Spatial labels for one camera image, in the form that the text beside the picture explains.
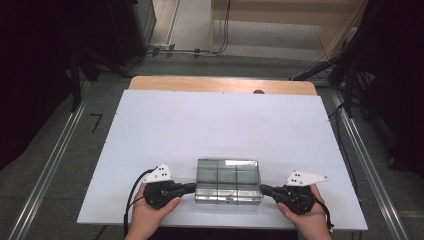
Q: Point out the grey cabinet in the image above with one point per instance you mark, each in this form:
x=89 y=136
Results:
x=146 y=20

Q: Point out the white board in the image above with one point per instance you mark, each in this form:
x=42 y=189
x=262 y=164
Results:
x=200 y=116

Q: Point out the black metal stand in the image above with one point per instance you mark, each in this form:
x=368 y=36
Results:
x=76 y=83
x=348 y=93

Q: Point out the wooden table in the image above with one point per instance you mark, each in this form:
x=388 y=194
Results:
x=200 y=84

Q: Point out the person's right hand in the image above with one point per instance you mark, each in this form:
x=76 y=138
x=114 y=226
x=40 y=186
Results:
x=311 y=223

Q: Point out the dark round table grommet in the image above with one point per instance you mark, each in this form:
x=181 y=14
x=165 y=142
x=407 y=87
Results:
x=258 y=92

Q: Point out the black curtain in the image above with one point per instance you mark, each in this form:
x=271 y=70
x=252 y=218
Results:
x=396 y=83
x=33 y=66

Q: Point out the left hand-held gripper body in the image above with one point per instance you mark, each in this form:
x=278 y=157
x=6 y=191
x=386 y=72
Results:
x=161 y=193

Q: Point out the clear plastic compartment box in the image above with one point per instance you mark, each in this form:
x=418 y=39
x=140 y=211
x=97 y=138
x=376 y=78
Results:
x=227 y=181

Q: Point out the light wooden shelf frame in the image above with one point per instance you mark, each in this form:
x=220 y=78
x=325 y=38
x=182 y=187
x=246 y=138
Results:
x=273 y=10

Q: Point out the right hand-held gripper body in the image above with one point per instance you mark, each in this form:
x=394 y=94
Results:
x=298 y=198

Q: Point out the metal floor rail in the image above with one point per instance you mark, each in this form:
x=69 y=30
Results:
x=50 y=166
x=384 y=200

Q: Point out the person's left hand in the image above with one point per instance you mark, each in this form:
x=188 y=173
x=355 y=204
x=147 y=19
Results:
x=148 y=220

